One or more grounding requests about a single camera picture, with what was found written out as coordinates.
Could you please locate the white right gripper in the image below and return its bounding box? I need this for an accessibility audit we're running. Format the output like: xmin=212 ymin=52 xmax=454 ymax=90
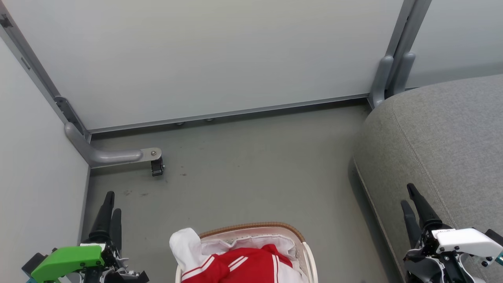
xmin=400 ymin=183 xmax=503 ymax=283

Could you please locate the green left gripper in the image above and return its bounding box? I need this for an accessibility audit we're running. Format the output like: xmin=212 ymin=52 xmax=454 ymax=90
xmin=22 ymin=191 xmax=150 ymax=283

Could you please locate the red and white garment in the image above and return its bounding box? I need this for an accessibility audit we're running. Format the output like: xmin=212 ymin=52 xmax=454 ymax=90
xmin=169 ymin=227 xmax=311 ymax=283

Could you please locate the grey fabric sofa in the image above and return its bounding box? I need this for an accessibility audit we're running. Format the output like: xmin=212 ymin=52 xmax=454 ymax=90
xmin=352 ymin=74 xmax=503 ymax=283

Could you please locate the grey partition foot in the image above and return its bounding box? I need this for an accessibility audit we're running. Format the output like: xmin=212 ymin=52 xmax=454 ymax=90
xmin=369 ymin=55 xmax=394 ymax=109
xmin=391 ymin=52 xmax=416 ymax=97
xmin=64 ymin=122 xmax=162 ymax=169

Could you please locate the white laundry basket brown rim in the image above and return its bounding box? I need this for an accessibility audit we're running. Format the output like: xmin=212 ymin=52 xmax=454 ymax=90
xmin=175 ymin=222 xmax=319 ymax=283

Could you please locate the grey partition bottom rail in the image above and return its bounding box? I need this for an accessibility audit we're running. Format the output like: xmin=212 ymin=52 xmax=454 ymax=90
xmin=87 ymin=93 xmax=371 ymax=135

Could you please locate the grey partition post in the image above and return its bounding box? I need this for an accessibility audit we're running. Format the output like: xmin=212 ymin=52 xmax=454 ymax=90
xmin=384 ymin=0 xmax=433 ymax=99
xmin=0 ymin=11 xmax=92 ymax=143

